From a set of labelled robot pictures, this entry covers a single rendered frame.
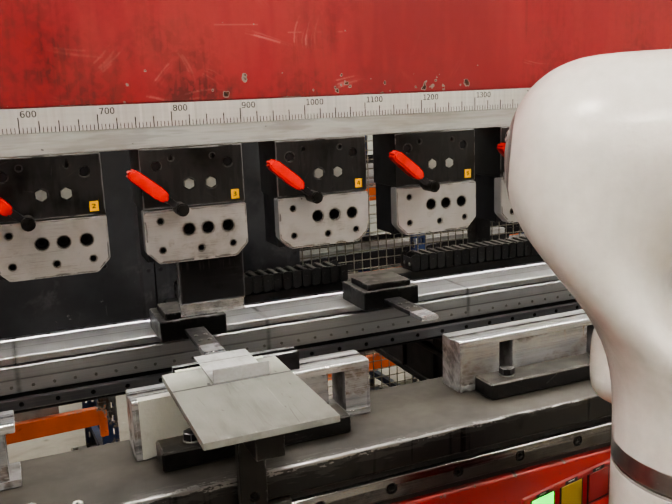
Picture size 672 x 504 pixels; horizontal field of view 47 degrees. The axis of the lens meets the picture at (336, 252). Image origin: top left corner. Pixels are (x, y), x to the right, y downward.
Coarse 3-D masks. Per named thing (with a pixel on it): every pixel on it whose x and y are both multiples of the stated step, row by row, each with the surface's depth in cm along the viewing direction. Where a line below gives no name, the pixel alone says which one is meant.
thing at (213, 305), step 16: (240, 256) 119; (176, 272) 118; (192, 272) 117; (208, 272) 118; (224, 272) 119; (240, 272) 120; (192, 288) 117; (208, 288) 118; (224, 288) 119; (240, 288) 120; (192, 304) 119; (208, 304) 120; (224, 304) 121; (240, 304) 122
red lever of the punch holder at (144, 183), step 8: (128, 176) 104; (136, 176) 104; (144, 176) 105; (136, 184) 105; (144, 184) 105; (152, 184) 105; (152, 192) 105; (160, 192) 106; (160, 200) 106; (168, 200) 107; (176, 208) 107; (184, 208) 107
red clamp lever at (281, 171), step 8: (272, 160) 112; (272, 168) 112; (280, 168) 112; (280, 176) 113; (288, 176) 113; (296, 176) 114; (288, 184) 114; (296, 184) 113; (304, 192) 115; (312, 192) 115; (312, 200) 115; (320, 200) 115
